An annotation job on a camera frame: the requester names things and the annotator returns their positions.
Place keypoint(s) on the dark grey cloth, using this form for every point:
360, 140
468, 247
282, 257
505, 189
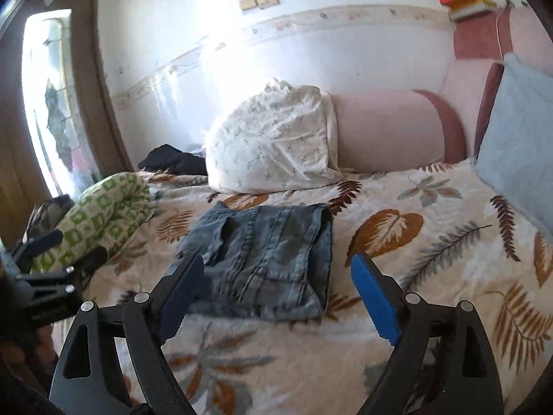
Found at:
47, 218

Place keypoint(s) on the black cloth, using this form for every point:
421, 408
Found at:
177, 160

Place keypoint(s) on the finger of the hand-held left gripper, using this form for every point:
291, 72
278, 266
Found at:
65, 279
43, 242

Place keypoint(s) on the leaf print bed blanket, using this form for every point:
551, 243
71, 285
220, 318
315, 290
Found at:
432, 207

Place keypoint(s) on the pink bolster cushion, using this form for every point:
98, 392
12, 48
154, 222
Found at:
466, 82
389, 132

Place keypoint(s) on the white yellow book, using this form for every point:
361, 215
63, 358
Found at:
473, 10

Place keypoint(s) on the blue denim pants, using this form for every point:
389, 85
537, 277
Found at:
268, 259

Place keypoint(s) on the light blue pillow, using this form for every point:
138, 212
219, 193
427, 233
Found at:
518, 138

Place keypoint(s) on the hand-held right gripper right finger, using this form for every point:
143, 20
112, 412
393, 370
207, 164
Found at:
376, 302

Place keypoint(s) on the window with brown frame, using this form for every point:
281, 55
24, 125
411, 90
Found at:
47, 95

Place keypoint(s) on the white floral pillow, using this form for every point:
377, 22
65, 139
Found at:
272, 138

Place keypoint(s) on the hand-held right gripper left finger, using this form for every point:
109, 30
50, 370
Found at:
181, 298

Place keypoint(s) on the green white patterned blanket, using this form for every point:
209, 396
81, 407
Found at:
103, 212

